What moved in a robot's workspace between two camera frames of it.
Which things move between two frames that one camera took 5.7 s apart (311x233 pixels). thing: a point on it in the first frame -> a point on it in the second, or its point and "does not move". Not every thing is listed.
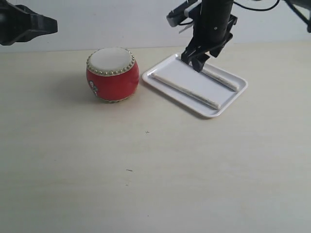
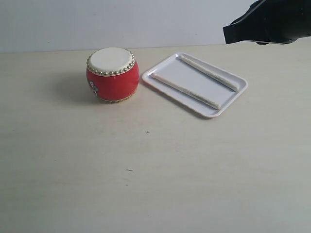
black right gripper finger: x=198 y=62 -> x=271 y=22
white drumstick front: x=220 y=79 does not move
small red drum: x=112 y=74 does not move
